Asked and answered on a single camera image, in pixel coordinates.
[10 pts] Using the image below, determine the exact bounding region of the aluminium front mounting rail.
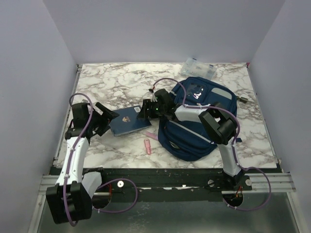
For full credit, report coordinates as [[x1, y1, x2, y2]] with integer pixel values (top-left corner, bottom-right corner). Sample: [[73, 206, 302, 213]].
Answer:
[[26, 167, 302, 233]]

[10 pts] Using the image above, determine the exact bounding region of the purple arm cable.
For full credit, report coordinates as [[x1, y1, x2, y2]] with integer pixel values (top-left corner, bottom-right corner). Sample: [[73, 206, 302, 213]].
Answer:
[[149, 78, 272, 212], [63, 93, 138, 228]]

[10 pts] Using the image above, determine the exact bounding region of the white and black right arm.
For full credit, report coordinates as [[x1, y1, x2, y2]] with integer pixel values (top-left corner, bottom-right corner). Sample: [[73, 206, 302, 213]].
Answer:
[[137, 89, 243, 190]]

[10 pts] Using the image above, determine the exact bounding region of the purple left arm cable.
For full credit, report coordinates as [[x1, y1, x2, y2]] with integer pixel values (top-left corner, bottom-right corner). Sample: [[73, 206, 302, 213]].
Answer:
[[63, 93, 138, 228]]

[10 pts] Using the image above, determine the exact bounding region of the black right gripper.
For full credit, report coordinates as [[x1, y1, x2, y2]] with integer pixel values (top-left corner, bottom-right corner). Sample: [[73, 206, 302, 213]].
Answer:
[[137, 100, 166, 120]]

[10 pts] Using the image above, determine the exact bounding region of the navy blue student backpack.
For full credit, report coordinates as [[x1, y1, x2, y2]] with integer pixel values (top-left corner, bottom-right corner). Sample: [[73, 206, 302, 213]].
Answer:
[[158, 77, 237, 162]]

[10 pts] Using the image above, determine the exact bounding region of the pink highlighter pen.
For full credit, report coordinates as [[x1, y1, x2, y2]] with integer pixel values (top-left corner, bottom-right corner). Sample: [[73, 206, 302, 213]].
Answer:
[[144, 132, 158, 141]]

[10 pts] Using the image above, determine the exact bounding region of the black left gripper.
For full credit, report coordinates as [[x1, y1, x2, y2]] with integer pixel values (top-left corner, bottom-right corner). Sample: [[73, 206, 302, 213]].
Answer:
[[87, 102, 120, 135]]

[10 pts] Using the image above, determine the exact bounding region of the black and white cylinder tool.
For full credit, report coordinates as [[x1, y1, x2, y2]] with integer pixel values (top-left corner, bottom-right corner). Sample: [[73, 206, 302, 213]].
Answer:
[[237, 96, 248, 103]]

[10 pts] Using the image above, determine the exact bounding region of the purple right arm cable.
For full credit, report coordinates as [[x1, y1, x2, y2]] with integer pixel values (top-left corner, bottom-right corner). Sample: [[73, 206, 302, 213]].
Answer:
[[149, 78, 272, 212]]

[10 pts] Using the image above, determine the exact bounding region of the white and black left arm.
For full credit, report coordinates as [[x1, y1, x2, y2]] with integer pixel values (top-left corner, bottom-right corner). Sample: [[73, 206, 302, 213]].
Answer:
[[46, 102, 119, 224]]

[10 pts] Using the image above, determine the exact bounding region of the dark blue thin notebook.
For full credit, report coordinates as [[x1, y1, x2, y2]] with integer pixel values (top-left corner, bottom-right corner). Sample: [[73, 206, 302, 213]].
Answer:
[[109, 105, 152, 136]]

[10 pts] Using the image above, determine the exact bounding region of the clear plastic screw organiser box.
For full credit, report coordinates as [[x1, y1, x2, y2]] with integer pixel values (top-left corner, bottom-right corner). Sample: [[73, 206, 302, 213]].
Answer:
[[180, 58, 217, 80]]

